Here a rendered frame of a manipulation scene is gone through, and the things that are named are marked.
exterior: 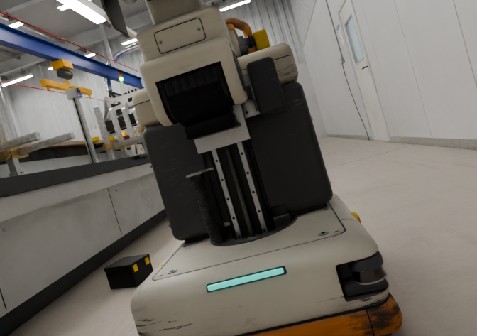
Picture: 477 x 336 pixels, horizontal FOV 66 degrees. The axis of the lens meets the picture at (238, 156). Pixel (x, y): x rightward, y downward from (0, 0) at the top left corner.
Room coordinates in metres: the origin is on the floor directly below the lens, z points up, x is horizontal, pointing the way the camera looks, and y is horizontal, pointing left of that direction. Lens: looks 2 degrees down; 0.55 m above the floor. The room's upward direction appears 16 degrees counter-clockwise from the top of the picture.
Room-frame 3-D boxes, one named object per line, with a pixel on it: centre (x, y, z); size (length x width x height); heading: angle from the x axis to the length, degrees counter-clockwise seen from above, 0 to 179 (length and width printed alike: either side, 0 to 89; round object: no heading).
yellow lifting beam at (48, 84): (7.62, 2.93, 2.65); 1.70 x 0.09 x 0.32; 173
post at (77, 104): (2.48, 0.94, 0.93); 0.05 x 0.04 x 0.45; 173
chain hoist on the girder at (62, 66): (7.62, 2.93, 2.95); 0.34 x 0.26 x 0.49; 173
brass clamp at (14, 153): (1.77, 1.03, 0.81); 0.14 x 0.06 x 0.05; 173
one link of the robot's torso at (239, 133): (0.99, -0.02, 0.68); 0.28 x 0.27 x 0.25; 82
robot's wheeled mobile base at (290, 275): (1.16, 0.02, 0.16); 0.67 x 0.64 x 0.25; 172
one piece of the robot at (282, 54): (1.25, 0.01, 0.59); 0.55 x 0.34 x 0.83; 82
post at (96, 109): (2.74, 0.91, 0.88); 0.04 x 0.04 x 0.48; 83
